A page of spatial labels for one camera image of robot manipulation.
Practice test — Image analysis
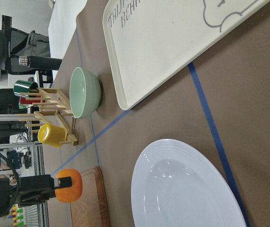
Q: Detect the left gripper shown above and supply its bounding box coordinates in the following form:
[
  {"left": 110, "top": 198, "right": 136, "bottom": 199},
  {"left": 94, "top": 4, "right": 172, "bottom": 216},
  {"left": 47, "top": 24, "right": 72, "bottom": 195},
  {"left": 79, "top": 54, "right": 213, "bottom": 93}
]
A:
[{"left": 16, "top": 175, "right": 72, "bottom": 206}]

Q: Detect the orange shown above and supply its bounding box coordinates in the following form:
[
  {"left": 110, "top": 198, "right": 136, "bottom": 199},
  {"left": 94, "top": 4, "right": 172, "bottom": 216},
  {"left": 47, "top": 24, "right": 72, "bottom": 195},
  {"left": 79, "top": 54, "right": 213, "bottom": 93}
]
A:
[{"left": 55, "top": 169, "right": 83, "bottom": 203}]

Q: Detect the white plate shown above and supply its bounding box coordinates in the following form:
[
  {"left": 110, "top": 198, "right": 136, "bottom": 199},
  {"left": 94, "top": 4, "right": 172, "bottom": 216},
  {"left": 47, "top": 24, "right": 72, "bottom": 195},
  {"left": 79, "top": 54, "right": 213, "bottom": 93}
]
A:
[{"left": 131, "top": 139, "right": 246, "bottom": 227}]

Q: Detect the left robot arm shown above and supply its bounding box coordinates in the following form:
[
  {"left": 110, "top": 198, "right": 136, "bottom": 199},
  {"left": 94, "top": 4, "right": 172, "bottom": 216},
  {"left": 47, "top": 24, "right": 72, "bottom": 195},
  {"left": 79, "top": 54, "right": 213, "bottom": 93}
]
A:
[{"left": 0, "top": 153, "right": 72, "bottom": 218}]

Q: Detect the wooden tray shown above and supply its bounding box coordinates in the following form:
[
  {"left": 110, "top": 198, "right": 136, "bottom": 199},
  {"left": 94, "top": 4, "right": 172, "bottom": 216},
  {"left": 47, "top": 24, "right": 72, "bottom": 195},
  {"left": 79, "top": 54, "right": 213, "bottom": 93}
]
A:
[{"left": 71, "top": 166, "right": 111, "bottom": 227}]

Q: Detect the cream bear tray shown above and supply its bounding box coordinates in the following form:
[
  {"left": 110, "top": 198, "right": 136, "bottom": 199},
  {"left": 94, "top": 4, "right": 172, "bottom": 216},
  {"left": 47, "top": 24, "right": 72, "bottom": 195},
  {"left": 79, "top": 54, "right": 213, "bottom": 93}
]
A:
[{"left": 102, "top": 0, "right": 266, "bottom": 110}]

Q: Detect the yellow mug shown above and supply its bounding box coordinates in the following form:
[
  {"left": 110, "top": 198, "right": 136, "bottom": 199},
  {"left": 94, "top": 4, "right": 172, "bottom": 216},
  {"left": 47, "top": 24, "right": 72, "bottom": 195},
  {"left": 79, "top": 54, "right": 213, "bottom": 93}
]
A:
[{"left": 37, "top": 123, "right": 67, "bottom": 148}]

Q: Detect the wooden peg rack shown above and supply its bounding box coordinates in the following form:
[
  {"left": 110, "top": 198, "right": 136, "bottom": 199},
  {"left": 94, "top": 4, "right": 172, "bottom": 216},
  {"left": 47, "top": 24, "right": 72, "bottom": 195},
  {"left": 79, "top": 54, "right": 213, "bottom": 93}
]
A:
[{"left": 14, "top": 88, "right": 79, "bottom": 146}]

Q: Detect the green bowl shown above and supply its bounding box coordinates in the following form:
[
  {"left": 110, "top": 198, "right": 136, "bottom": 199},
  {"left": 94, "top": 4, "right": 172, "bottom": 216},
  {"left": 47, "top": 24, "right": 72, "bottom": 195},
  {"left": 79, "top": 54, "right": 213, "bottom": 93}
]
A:
[{"left": 69, "top": 67, "right": 101, "bottom": 118}]

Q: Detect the dark green mug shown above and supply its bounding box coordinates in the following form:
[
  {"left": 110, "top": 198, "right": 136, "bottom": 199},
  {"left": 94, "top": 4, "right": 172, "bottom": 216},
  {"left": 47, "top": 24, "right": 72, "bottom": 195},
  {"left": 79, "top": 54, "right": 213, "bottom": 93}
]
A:
[{"left": 13, "top": 80, "right": 38, "bottom": 97}]

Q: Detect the black office chair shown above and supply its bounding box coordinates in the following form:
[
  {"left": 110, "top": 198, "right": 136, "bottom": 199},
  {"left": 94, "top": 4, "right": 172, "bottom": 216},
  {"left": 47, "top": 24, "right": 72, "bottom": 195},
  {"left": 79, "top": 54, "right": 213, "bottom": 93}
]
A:
[{"left": 0, "top": 27, "right": 62, "bottom": 75}]

